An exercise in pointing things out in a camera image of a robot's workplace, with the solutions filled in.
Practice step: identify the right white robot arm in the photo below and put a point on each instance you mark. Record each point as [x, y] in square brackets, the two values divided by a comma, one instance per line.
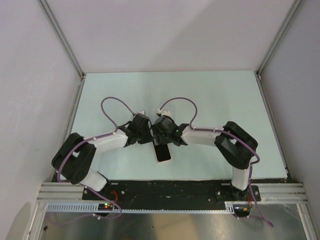
[235, 144]

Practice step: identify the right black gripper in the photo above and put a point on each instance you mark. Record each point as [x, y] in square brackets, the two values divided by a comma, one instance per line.
[156, 133]

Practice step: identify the white slotted cable duct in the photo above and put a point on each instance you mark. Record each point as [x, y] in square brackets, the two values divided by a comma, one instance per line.
[97, 207]

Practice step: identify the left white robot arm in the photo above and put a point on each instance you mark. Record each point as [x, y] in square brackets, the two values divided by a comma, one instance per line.
[74, 158]

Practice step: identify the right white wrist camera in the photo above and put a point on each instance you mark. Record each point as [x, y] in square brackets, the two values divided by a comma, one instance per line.
[161, 112]

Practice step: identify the aluminium frame post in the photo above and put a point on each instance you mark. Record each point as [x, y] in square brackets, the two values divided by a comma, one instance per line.
[49, 14]
[280, 34]

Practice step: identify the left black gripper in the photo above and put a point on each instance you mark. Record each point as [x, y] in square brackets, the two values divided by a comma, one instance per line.
[149, 138]

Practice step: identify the black white-edged smartphone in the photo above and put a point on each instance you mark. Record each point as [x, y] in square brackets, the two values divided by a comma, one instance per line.
[162, 152]

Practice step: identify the pink phone case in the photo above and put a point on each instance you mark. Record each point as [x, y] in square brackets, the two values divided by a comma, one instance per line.
[160, 162]

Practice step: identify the right aluminium frame post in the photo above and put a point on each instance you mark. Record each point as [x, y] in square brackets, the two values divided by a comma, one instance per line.
[280, 34]

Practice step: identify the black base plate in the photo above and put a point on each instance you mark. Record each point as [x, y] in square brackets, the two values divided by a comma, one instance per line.
[172, 193]

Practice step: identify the left aluminium frame post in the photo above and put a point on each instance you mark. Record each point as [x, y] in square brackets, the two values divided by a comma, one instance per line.
[49, 14]

